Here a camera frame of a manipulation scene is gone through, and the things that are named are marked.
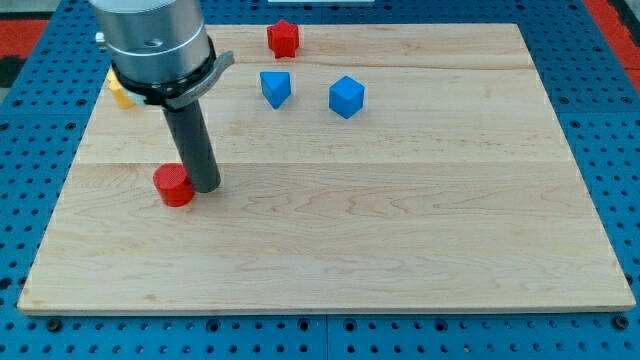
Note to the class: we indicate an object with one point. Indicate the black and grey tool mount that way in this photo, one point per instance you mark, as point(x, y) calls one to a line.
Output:
point(185, 90)

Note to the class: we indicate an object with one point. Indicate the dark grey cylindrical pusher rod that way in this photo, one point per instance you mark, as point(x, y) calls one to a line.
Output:
point(192, 141)

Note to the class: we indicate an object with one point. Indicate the red cylinder block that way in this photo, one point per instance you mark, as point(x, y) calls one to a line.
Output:
point(173, 184)

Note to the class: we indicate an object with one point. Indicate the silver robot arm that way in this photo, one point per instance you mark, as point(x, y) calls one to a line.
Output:
point(161, 53)

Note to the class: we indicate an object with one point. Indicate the light wooden board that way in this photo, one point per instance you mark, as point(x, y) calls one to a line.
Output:
point(452, 191)

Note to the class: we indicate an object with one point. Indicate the yellow block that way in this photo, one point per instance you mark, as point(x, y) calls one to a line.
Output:
point(119, 94)

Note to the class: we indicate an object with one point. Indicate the blue triangular block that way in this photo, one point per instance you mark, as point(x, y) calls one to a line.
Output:
point(275, 87)

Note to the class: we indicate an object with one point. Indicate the red star block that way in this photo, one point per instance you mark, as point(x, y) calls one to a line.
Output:
point(283, 39)

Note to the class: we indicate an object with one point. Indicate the blue cube block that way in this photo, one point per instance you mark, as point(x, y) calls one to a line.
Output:
point(346, 97)

